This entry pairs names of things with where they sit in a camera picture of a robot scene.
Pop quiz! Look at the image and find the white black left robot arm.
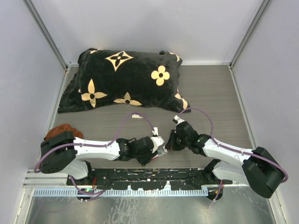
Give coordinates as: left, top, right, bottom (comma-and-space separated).
36, 131, 164, 180

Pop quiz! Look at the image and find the brown crumpled cloth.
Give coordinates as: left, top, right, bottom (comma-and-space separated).
43, 124, 84, 140

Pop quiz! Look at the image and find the white slotted cable duct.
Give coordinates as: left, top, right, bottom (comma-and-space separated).
33, 187, 208, 197

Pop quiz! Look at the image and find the staple box tray with staples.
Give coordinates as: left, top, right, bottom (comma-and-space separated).
157, 148, 168, 157

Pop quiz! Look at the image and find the black floral pattern pillow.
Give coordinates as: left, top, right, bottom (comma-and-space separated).
58, 48, 191, 113

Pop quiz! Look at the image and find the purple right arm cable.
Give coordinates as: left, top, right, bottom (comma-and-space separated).
178, 107, 289, 185

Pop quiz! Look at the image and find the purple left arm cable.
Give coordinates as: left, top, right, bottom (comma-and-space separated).
34, 112, 158, 174

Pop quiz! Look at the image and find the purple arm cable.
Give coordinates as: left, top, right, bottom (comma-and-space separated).
34, 112, 158, 174
178, 107, 289, 185

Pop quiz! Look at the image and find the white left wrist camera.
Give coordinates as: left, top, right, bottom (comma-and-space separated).
150, 127, 164, 153

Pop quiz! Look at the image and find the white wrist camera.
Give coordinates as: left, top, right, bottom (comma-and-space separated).
150, 127, 164, 153
172, 115, 185, 126

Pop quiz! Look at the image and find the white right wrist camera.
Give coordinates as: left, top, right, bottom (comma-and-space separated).
172, 115, 185, 126

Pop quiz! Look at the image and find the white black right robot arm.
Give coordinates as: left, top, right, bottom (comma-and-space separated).
165, 121, 285, 198

